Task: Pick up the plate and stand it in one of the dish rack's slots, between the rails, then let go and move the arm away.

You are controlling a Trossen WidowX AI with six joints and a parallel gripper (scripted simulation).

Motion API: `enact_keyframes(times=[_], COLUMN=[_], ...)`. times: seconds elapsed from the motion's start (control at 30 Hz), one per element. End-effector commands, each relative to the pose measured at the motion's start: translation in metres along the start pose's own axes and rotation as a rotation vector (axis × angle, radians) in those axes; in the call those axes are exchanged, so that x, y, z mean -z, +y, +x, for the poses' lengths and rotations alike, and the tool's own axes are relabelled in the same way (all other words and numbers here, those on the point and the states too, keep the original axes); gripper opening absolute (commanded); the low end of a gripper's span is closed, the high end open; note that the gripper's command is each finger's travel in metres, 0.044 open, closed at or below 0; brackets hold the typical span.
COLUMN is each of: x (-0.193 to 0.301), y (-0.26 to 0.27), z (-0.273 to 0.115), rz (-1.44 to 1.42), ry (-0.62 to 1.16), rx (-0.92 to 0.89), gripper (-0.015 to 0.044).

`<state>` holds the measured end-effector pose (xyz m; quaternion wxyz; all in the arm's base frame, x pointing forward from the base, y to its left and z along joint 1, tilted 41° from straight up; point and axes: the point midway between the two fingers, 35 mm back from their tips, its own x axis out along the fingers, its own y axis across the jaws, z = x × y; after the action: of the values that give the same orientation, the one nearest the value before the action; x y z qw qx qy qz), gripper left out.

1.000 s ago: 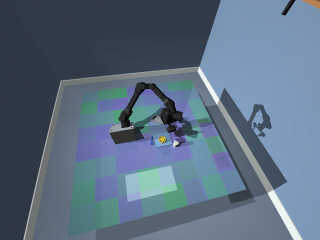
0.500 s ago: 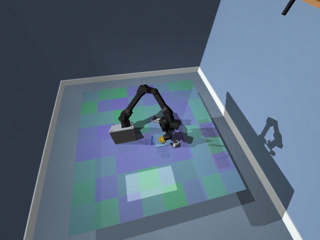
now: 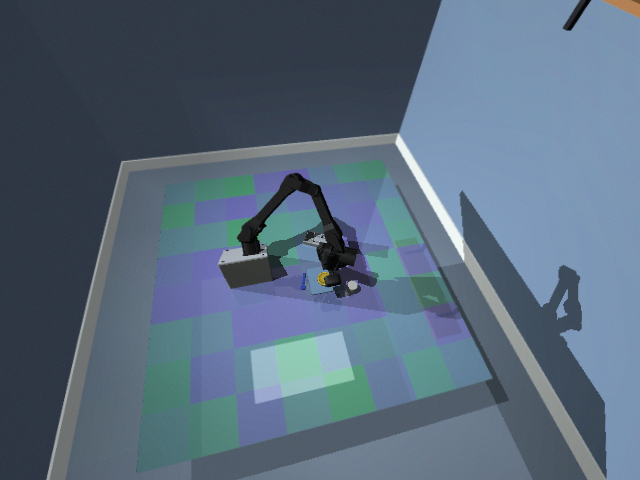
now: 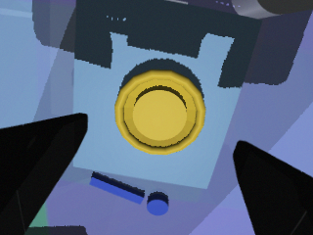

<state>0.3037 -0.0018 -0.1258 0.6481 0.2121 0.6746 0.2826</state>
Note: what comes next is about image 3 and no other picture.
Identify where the yellow round plate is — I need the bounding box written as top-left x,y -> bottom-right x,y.
317,272 -> 329,286

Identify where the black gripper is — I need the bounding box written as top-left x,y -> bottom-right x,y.
316,246 -> 341,287

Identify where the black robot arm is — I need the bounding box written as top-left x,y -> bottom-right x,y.
237,173 -> 357,271

